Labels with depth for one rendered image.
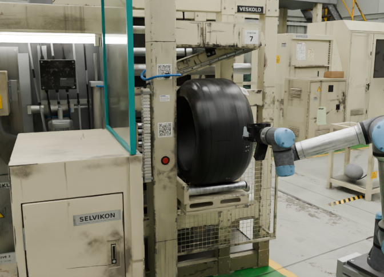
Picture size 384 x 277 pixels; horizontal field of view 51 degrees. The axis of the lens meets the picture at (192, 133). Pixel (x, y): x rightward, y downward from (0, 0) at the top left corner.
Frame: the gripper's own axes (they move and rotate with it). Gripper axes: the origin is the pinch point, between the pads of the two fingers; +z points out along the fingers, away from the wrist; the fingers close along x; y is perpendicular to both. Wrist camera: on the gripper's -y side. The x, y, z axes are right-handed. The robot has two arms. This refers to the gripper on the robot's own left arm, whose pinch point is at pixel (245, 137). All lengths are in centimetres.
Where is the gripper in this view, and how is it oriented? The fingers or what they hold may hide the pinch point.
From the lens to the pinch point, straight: 189.3
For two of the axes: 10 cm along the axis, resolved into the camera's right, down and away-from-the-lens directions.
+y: -0.3, -10.0, -0.7
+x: -9.4, 0.5, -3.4
